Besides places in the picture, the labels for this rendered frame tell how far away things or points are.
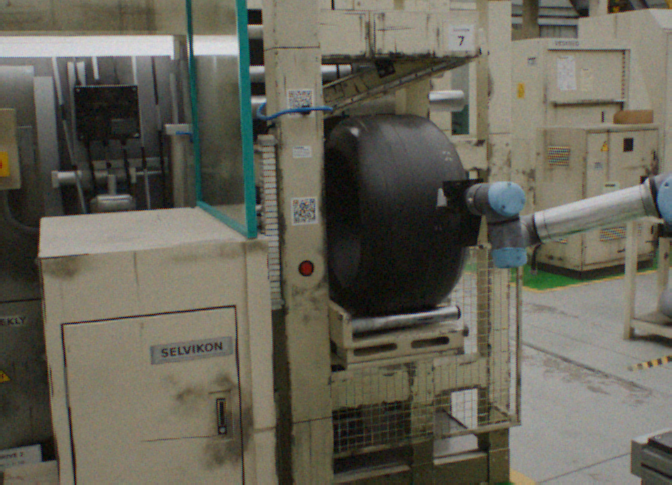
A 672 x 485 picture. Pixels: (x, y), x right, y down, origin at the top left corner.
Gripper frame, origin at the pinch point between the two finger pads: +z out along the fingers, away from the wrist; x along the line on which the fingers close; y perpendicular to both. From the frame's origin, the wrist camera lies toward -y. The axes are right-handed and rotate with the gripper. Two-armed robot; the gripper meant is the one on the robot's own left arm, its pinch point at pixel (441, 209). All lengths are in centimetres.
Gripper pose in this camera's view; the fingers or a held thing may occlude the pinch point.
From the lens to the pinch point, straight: 215.7
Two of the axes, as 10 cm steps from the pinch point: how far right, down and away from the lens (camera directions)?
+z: -3.2, -0.2, 9.5
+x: -9.4, 0.8, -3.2
